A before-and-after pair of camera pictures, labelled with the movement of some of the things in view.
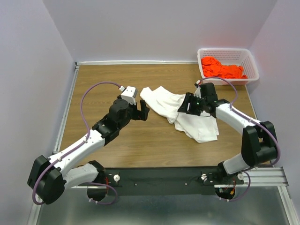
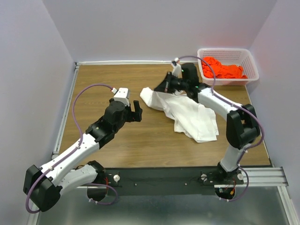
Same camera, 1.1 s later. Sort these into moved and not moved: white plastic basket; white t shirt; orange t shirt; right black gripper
Moved: right black gripper
Not moved: white plastic basket; orange t shirt; white t shirt
